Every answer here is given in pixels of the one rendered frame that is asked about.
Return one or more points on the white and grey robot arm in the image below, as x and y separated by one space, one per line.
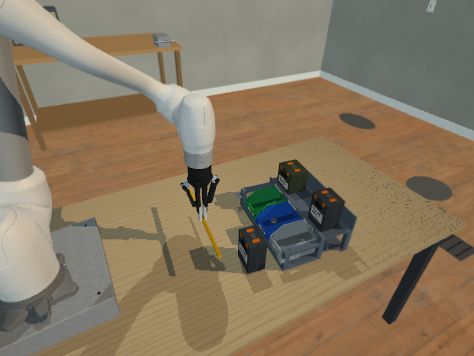
31 276

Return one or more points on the blue open bin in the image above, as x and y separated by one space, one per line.
282 212

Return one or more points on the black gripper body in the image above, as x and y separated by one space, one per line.
198 175

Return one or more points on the grey open bin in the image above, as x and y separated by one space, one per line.
288 235

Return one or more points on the green bin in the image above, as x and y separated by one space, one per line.
262 198

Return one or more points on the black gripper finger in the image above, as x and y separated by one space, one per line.
197 203
208 199

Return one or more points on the yellow bar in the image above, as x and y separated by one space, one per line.
208 231

